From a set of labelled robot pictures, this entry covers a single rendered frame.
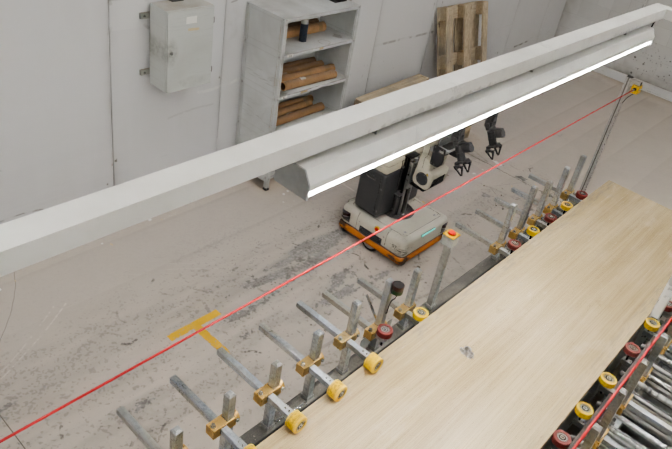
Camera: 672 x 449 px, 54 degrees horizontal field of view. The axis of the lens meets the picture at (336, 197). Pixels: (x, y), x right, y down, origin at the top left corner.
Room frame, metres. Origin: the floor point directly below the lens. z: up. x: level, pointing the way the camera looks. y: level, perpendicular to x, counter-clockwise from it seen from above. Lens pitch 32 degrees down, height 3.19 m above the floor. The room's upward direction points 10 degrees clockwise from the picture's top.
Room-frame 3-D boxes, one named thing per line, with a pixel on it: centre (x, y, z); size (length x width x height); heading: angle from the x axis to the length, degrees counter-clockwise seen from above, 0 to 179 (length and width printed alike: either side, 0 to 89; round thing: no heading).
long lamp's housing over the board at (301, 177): (2.34, -0.61, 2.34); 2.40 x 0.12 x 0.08; 143
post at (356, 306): (2.33, -0.19, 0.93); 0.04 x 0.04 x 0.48; 53
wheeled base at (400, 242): (4.55, -0.51, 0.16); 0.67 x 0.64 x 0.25; 53
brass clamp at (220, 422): (1.72, 0.28, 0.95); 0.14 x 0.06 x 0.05; 143
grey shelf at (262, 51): (5.38, 0.53, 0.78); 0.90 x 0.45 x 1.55; 143
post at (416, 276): (2.73, -0.49, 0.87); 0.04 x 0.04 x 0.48; 53
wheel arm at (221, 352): (1.94, 0.19, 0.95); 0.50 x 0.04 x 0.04; 53
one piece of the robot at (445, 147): (4.37, -0.74, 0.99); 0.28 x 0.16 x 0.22; 143
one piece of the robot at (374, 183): (4.60, -0.43, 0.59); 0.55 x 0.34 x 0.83; 143
